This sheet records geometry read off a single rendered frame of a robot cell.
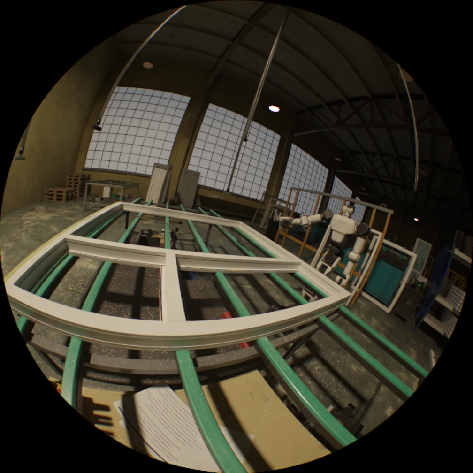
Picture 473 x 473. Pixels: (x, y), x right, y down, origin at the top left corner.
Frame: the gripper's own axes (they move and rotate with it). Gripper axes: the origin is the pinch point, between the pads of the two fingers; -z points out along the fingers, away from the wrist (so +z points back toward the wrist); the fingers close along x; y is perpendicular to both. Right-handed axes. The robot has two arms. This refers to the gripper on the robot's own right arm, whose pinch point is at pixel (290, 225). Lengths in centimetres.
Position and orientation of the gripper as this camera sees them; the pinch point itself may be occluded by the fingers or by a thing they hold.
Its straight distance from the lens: 142.2
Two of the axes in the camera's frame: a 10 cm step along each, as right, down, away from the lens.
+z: -0.1, -2.1, 9.8
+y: -5.4, 8.3, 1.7
